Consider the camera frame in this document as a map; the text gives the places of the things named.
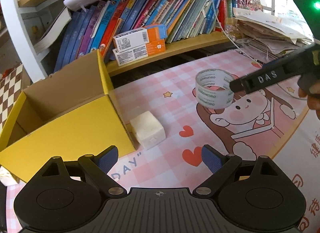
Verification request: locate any white foam block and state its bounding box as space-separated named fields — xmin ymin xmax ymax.
xmin=130 ymin=111 xmax=166 ymax=150

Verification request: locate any clear tape roll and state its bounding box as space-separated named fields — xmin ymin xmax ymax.
xmin=195 ymin=69 xmax=236 ymax=110

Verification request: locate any person's hand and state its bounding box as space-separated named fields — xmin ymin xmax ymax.
xmin=298 ymin=88 xmax=320 ymax=119

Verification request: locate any stack of papers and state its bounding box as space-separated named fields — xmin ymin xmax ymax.
xmin=233 ymin=8 xmax=312 ymax=62

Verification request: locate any yellow cardboard box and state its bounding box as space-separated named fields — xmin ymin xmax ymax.
xmin=1 ymin=52 xmax=135 ymax=182

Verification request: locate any pink cartoon desk mat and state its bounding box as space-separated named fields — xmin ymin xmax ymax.
xmin=110 ymin=50 xmax=312 ymax=197

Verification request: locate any lower orange white toothpaste box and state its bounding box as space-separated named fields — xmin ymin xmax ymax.
xmin=113 ymin=39 xmax=165 ymax=66

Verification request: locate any orange white toothpaste box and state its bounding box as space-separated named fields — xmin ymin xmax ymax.
xmin=113 ymin=39 xmax=165 ymax=66
xmin=113 ymin=24 xmax=168 ymax=51

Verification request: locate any checkered board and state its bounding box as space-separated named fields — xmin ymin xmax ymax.
xmin=0 ymin=64 xmax=23 ymax=131

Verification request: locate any wooden shelf board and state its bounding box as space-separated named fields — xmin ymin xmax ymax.
xmin=106 ymin=31 xmax=230 ymax=77

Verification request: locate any row of books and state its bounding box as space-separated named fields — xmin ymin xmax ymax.
xmin=34 ymin=0 xmax=246 ymax=71

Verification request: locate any upper orange white toothpaste box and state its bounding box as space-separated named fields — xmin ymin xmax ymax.
xmin=113 ymin=24 xmax=168 ymax=51

